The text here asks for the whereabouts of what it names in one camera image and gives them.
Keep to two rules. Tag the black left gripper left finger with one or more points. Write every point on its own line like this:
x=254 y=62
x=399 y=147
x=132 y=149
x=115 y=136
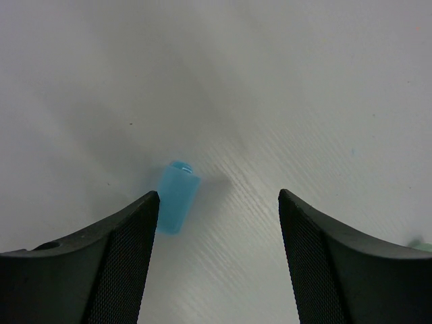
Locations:
x=94 y=275

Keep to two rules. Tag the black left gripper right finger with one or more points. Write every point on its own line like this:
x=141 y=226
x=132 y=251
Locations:
x=341 y=275

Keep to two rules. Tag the green highlighter pen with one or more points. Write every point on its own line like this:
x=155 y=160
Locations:
x=419 y=243

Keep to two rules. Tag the light blue highlighter cap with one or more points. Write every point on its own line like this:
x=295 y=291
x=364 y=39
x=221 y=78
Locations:
x=177 y=189

